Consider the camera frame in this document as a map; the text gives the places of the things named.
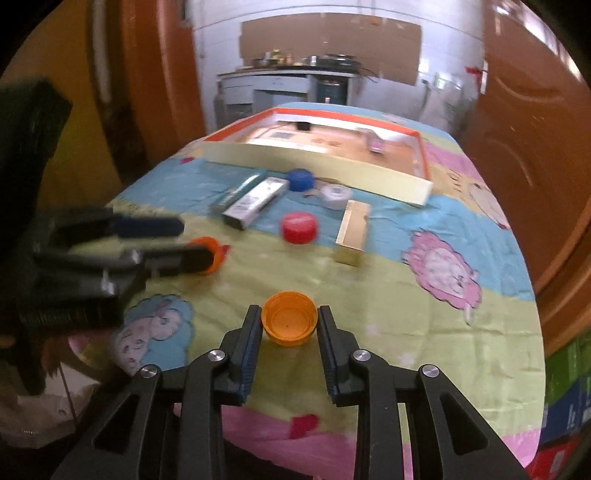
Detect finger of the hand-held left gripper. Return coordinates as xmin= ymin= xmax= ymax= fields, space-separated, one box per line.
xmin=34 ymin=244 xmax=220 ymax=278
xmin=53 ymin=208 xmax=186 ymax=241

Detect grey kitchen counter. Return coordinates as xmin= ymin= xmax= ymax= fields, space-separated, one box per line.
xmin=215 ymin=55 xmax=365 ymax=123

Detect white rectangular box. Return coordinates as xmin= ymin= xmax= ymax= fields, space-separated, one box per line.
xmin=222 ymin=178 xmax=291 ymax=230

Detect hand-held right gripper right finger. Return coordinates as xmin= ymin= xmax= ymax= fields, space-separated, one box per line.
xmin=316 ymin=305 xmax=532 ymax=480

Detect light orange bottle cap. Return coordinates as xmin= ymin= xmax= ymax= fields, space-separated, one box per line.
xmin=261 ymin=292 xmax=319 ymax=347

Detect cardboard sheets on wall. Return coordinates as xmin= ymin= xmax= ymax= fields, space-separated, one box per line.
xmin=241 ymin=18 xmax=423 ymax=86

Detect teal tube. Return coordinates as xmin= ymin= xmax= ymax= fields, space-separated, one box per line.
xmin=210 ymin=170 xmax=269 ymax=215

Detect red bottle cap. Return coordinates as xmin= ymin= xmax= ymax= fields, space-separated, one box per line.
xmin=280 ymin=211 xmax=320 ymax=244

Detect shallow cardboard box tray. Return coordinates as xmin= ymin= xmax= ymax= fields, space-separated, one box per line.
xmin=203 ymin=106 xmax=435 ymax=209

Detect gold rectangular box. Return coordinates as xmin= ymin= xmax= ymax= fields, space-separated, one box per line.
xmin=335 ymin=200 xmax=372 ymax=267

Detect blue bottle cap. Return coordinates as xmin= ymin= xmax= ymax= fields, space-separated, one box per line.
xmin=285 ymin=169 xmax=316 ymax=192

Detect red cardboard box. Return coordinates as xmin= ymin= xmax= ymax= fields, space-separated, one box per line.
xmin=526 ymin=436 xmax=589 ymax=480

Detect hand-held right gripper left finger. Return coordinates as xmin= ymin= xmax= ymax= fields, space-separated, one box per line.
xmin=51 ymin=305 xmax=264 ymax=480

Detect brown wooden door with handle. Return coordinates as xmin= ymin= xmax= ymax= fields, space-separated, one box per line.
xmin=462 ymin=0 xmax=591 ymax=356

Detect dark orange bottle cap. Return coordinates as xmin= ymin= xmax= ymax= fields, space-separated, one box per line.
xmin=189 ymin=237 xmax=225 ymax=276

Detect white tape roll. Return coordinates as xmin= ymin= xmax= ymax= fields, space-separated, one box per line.
xmin=321 ymin=184 xmax=350 ymax=210

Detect green cardboard boxes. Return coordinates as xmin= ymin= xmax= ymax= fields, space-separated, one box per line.
xmin=544 ymin=332 xmax=591 ymax=446

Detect green air fryer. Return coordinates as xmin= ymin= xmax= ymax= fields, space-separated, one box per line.
xmin=321 ymin=78 xmax=348 ymax=105

